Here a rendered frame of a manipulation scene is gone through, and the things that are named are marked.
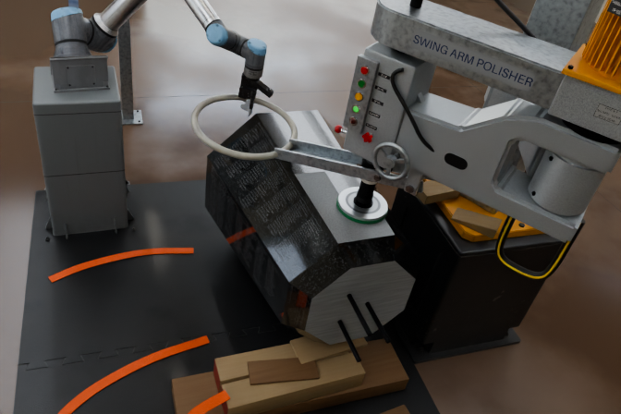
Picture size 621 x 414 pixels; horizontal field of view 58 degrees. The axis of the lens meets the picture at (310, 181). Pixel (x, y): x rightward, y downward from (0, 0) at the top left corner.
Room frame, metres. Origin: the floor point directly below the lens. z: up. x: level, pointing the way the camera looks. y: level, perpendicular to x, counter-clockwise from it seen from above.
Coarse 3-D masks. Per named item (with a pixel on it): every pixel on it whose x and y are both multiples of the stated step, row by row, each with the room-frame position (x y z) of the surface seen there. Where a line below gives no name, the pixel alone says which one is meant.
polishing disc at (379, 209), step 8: (344, 192) 1.91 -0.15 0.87; (352, 192) 1.92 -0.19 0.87; (376, 192) 1.96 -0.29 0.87; (344, 200) 1.86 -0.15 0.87; (352, 200) 1.87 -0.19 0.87; (376, 200) 1.90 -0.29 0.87; (384, 200) 1.91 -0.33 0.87; (344, 208) 1.80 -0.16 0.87; (352, 208) 1.82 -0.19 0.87; (360, 208) 1.83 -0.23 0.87; (376, 208) 1.85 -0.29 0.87; (384, 208) 1.86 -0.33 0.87; (352, 216) 1.77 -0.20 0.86; (360, 216) 1.77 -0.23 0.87; (368, 216) 1.78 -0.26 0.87; (376, 216) 1.79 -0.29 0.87
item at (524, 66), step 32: (384, 0) 1.88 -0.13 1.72; (384, 32) 1.79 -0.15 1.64; (416, 32) 1.74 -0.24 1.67; (448, 32) 1.70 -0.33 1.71; (480, 32) 1.73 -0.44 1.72; (512, 32) 1.79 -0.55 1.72; (448, 64) 1.68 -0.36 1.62; (480, 64) 1.64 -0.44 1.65; (512, 64) 1.59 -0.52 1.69; (544, 64) 1.57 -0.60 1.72; (544, 96) 1.54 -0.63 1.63; (576, 96) 1.49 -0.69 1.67; (608, 96) 1.45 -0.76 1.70; (576, 128) 1.50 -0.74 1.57; (608, 128) 1.44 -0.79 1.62
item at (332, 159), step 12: (300, 144) 2.09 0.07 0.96; (312, 144) 2.06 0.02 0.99; (288, 156) 1.98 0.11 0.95; (300, 156) 1.96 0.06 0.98; (312, 156) 1.93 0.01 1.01; (324, 156) 2.02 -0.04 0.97; (336, 156) 2.00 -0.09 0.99; (348, 156) 1.98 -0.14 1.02; (324, 168) 1.90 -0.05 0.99; (336, 168) 1.87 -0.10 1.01; (348, 168) 1.85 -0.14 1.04; (360, 168) 1.83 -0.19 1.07; (396, 168) 1.87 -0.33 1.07; (372, 180) 1.80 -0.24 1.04; (384, 180) 1.78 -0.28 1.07; (432, 180) 1.80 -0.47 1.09; (408, 192) 1.69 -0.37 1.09; (420, 192) 1.71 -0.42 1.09
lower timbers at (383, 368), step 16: (368, 352) 1.72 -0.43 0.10; (384, 352) 1.74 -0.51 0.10; (368, 368) 1.63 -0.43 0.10; (384, 368) 1.65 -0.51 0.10; (400, 368) 1.66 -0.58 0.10; (176, 384) 1.36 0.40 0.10; (192, 384) 1.38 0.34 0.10; (208, 384) 1.39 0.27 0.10; (368, 384) 1.54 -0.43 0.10; (384, 384) 1.56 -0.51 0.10; (400, 384) 1.60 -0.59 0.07; (176, 400) 1.29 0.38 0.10; (192, 400) 1.31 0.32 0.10; (320, 400) 1.43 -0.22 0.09; (336, 400) 1.46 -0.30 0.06; (352, 400) 1.50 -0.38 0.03
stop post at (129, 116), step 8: (128, 24) 3.49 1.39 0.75; (120, 32) 3.47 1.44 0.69; (128, 32) 3.49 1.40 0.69; (120, 40) 3.47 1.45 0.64; (128, 40) 3.49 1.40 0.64; (120, 48) 3.46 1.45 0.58; (128, 48) 3.49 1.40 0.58; (120, 56) 3.46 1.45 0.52; (128, 56) 3.49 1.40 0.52; (120, 64) 3.46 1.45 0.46; (128, 64) 3.48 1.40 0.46; (120, 72) 3.46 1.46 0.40; (128, 72) 3.48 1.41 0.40; (120, 80) 3.46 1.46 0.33; (128, 80) 3.48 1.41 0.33; (128, 88) 3.48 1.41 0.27; (128, 96) 3.48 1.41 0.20; (128, 104) 3.48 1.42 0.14; (128, 112) 3.48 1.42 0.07; (136, 112) 3.60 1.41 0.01; (128, 120) 3.46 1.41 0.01; (136, 120) 3.48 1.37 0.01
